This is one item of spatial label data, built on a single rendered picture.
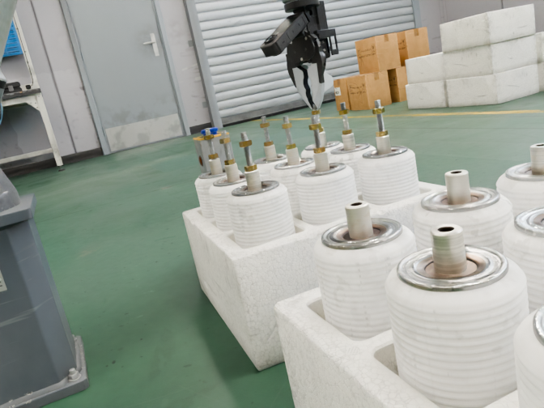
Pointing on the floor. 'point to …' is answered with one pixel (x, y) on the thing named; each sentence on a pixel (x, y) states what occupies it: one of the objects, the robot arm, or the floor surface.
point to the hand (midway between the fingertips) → (312, 103)
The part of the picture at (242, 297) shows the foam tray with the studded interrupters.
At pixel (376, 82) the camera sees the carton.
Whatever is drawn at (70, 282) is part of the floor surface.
